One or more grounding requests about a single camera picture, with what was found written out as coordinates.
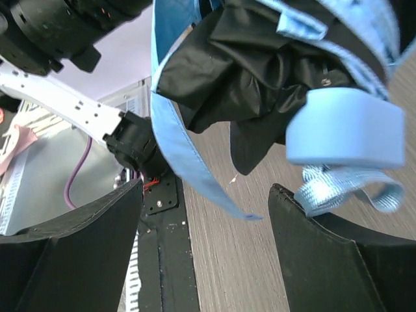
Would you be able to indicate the light blue folding umbrella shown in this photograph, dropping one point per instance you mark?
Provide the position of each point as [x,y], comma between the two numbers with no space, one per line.
[311,75]

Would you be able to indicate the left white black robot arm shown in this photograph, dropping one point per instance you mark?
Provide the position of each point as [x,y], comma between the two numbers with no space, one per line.
[37,35]

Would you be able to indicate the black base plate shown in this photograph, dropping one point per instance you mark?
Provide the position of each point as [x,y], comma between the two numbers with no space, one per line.
[165,261]

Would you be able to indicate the aluminium front rail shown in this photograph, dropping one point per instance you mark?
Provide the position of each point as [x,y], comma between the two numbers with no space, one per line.
[132,281]

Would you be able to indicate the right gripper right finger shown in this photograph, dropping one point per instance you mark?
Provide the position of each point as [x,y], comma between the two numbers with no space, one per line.
[331,264]

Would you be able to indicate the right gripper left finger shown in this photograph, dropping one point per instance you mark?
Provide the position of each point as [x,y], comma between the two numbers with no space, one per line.
[74,262]

